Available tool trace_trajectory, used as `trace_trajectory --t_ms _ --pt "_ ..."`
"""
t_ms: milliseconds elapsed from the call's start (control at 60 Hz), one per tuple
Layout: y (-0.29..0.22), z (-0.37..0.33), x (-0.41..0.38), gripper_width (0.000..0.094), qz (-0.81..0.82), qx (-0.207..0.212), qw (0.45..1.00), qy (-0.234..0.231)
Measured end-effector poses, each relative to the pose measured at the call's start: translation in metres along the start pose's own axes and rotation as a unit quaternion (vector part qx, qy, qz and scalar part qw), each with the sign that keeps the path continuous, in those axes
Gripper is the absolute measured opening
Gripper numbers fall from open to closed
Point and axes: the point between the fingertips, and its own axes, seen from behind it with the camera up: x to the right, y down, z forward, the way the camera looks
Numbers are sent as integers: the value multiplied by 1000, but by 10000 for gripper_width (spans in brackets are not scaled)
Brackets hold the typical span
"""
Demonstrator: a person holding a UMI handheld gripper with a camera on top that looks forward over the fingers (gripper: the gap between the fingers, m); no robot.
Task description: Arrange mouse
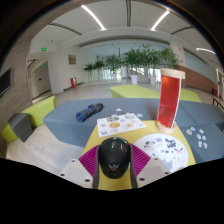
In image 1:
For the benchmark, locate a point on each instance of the round white printed mouse pad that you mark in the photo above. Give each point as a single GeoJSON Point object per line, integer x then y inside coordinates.
{"type": "Point", "coordinates": [166, 150]}

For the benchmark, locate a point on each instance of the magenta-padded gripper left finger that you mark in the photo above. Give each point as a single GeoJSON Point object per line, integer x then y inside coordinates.
{"type": "Point", "coordinates": [76, 171]}

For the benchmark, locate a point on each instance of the black wall screen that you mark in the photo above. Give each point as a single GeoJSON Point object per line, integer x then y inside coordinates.
{"type": "Point", "coordinates": [5, 81]}

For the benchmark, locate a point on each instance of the folded blue umbrella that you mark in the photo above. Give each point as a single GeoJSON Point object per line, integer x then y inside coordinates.
{"type": "Point", "coordinates": [88, 112]}

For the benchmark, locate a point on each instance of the group of ceiling light strips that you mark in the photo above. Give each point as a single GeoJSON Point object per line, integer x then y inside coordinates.
{"type": "Point", "coordinates": [95, 18]}

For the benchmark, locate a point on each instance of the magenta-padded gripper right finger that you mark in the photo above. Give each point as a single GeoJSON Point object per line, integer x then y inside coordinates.
{"type": "Point", "coordinates": [151, 170]}

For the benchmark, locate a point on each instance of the small printed sticker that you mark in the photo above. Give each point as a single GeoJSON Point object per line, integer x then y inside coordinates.
{"type": "Point", "coordinates": [201, 131]}
{"type": "Point", "coordinates": [139, 115]}
{"type": "Point", "coordinates": [203, 137]}
{"type": "Point", "coordinates": [189, 132]}
{"type": "Point", "coordinates": [192, 128]}
{"type": "Point", "coordinates": [205, 145]}
{"type": "Point", "coordinates": [200, 143]}
{"type": "Point", "coordinates": [119, 109]}
{"type": "Point", "coordinates": [198, 136]}

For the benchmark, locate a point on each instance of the black computer mouse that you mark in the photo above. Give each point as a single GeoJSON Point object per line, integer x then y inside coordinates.
{"type": "Point", "coordinates": [114, 156]}

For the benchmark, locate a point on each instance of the brown wall plaque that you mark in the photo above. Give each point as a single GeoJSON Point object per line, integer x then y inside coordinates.
{"type": "Point", "coordinates": [72, 59]}

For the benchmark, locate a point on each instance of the white printed sticker sheet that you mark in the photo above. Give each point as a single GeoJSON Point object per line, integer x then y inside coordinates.
{"type": "Point", "coordinates": [121, 125]}

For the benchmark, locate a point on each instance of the group of potted plants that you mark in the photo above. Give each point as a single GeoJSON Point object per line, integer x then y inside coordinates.
{"type": "Point", "coordinates": [136, 60]}

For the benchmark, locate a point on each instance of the red fire extinguisher box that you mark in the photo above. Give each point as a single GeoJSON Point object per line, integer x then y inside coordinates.
{"type": "Point", "coordinates": [73, 82]}

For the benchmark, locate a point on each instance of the grey cube seat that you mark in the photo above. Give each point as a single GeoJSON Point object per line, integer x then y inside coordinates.
{"type": "Point", "coordinates": [20, 126]}

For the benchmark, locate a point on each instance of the red translucent cylinder wooden ends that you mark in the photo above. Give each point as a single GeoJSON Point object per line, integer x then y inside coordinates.
{"type": "Point", "coordinates": [169, 103]}

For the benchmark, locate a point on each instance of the green exit sign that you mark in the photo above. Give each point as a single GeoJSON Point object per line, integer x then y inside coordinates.
{"type": "Point", "coordinates": [43, 49]}

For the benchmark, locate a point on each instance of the long grey upholstered bench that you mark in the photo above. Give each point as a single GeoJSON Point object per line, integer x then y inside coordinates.
{"type": "Point", "coordinates": [66, 123]}

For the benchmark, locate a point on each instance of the wooden bench with dark frame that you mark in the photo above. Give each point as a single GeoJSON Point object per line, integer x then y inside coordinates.
{"type": "Point", "coordinates": [220, 101]}

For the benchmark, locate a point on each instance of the lime green bench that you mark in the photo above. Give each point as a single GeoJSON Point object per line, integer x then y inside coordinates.
{"type": "Point", "coordinates": [190, 95]}
{"type": "Point", "coordinates": [133, 91]}
{"type": "Point", "coordinates": [41, 110]}

